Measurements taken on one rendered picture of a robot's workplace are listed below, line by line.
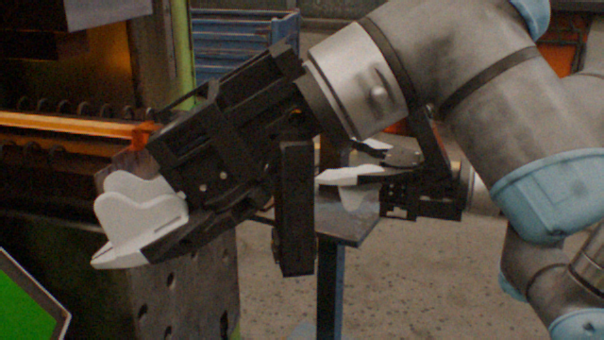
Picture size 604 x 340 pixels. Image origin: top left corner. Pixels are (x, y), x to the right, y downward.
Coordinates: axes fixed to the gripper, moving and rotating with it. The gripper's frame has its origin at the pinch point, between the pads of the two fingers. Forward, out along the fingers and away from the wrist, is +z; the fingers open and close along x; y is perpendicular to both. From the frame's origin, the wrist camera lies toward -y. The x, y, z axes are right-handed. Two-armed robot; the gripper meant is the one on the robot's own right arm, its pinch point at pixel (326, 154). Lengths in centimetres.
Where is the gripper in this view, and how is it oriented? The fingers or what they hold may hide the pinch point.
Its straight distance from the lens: 75.1
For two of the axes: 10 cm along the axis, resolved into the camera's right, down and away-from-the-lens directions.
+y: 0.0, 9.1, 4.1
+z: -9.6, -1.1, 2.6
